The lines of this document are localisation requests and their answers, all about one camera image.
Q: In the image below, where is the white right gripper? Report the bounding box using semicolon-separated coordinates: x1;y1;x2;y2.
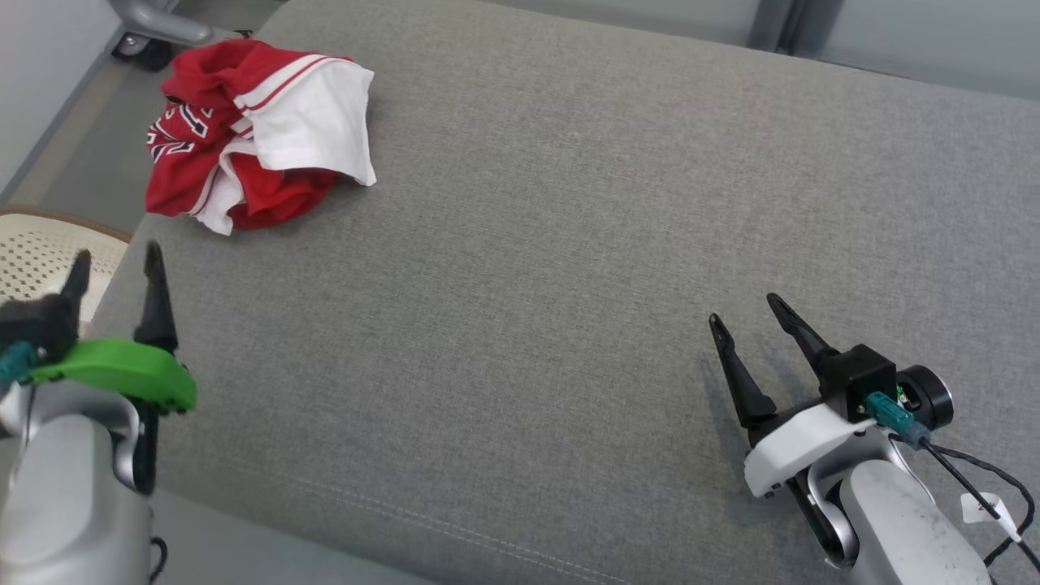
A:
708;292;878;563

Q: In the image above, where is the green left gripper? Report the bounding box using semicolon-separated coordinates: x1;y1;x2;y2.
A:
24;241;198;497

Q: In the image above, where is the red white basketball jersey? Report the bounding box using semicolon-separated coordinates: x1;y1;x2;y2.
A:
146;38;378;189

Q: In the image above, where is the cream perforated laundry basket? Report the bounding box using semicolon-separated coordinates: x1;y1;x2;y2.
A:
0;206;132;338

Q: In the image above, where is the grey fabric sofa seat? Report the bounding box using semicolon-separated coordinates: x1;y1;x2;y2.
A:
81;0;1040;585

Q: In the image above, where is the teal right camera connector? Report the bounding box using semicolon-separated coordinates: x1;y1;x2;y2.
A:
864;391;916;436

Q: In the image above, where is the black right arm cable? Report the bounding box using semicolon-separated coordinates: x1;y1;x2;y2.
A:
900;422;1040;571

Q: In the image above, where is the white cable label tag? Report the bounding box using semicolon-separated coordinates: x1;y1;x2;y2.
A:
960;491;1021;543

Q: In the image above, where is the grey metal cart frame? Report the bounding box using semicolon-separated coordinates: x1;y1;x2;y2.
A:
107;0;254;72

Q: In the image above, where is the grey partition post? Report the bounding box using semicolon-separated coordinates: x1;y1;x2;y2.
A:
746;0;847;56

